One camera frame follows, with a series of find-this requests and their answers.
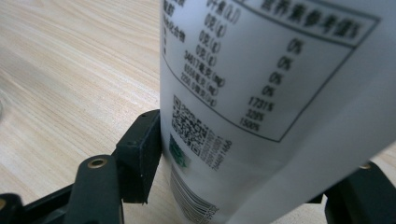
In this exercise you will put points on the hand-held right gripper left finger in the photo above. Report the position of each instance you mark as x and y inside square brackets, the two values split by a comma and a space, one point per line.
[138, 158]

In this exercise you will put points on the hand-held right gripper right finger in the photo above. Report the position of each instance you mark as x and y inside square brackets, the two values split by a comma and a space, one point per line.
[364, 196]

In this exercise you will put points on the white labelled bottle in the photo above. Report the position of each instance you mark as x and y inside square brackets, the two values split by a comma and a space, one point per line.
[264, 102]

